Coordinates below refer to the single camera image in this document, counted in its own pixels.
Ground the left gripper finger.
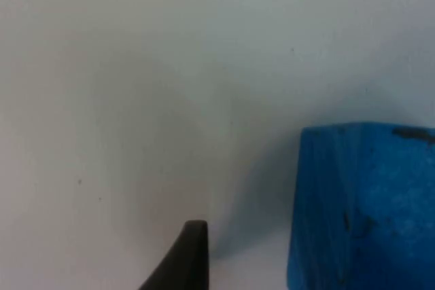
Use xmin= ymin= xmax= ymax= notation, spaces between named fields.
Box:
xmin=137 ymin=219 xmax=209 ymax=290

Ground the blue cube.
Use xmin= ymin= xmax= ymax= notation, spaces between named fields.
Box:
xmin=285 ymin=121 xmax=435 ymax=290

